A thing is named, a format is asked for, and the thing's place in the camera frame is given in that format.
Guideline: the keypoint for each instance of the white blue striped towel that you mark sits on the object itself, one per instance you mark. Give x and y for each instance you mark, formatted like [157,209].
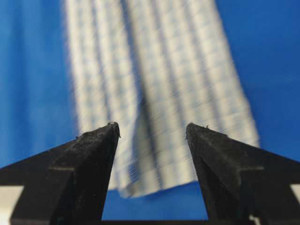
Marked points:
[153,66]

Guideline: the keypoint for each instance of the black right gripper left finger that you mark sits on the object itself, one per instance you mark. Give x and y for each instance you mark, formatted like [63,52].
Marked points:
[67,183]

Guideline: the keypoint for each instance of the blue table mat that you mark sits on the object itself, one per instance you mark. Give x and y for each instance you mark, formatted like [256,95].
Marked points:
[35,111]

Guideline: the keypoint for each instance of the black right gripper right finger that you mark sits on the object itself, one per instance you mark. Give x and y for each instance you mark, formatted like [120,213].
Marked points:
[243,183]

